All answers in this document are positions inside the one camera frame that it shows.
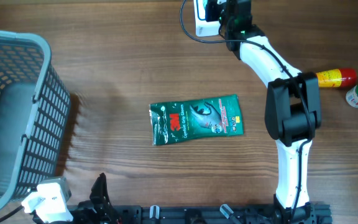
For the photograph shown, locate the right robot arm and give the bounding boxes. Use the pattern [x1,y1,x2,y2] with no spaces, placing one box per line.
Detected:
[197,1,321,223]

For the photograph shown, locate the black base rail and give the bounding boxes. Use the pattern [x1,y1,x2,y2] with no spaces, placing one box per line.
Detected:
[67,203,333,224]

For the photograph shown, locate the black cable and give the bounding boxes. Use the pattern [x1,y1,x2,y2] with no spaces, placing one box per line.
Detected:
[179,0,315,218]
[0,204,24,224]

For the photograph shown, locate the green 3M gloves packet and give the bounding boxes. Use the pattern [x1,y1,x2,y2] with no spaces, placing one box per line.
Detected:
[149,95,244,146]

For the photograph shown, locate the white barcode scanner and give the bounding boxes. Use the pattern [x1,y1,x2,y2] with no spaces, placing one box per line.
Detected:
[193,0,221,37]

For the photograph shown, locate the grey plastic mesh basket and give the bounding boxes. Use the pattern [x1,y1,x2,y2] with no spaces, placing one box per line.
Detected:
[0,30,71,210]

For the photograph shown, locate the left black cable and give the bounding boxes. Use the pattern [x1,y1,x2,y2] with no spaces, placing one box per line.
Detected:
[0,204,24,224]

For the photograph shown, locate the red yellow sauce bottle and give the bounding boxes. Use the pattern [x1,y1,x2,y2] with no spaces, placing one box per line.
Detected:
[316,68,357,88]

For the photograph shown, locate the right black cable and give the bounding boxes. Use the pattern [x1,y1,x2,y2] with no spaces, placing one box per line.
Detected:
[179,0,315,218]

